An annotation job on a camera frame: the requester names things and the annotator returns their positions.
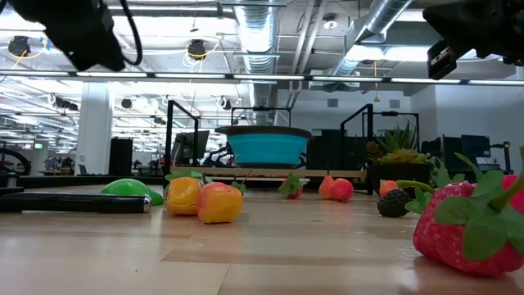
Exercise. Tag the black toy blackberry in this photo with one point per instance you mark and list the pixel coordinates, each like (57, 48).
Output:
(393, 204)

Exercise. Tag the black ceiling camera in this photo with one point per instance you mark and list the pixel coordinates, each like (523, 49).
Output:
(19, 46)
(197, 49)

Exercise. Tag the white square pillar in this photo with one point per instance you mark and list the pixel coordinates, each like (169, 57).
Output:
(94, 131)

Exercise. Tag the LED light bar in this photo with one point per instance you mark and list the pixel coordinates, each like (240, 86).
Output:
(262, 77)

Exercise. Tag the black background monitor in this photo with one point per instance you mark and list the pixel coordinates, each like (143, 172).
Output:
(196, 145)

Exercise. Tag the black metal frame stand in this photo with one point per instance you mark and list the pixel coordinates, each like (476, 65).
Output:
(262, 109)
(389, 113)

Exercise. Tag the potted succulent plant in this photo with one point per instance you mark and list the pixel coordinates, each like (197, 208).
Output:
(399, 176)

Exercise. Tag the orange yellow toy pear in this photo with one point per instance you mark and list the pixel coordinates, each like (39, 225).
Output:
(219, 205)
(184, 198)

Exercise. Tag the black cabinet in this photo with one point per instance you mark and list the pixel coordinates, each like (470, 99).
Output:
(120, 157)

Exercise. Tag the black background workstation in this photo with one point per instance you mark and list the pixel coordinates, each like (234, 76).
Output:
(475, 147)

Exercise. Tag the black aluminium rig frame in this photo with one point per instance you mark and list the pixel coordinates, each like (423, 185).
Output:
(61, 181)

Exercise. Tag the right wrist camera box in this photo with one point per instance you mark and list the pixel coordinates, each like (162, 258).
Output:
(442, 59)

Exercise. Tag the blue collapsible bowl grey rim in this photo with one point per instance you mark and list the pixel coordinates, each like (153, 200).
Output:
(266, 149)

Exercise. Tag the small orange toy fruit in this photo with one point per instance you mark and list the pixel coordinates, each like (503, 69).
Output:
(326, 188)
(387, 187)

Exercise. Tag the green toy avocado half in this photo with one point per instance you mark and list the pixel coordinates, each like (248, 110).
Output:
(127, 190)

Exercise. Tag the red toy strawberry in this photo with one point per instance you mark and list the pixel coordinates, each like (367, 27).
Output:
(446, 241)
(516, 196)
(291, 186)

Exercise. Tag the red orange toy peach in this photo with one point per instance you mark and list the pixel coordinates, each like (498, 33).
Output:
(344, 190)

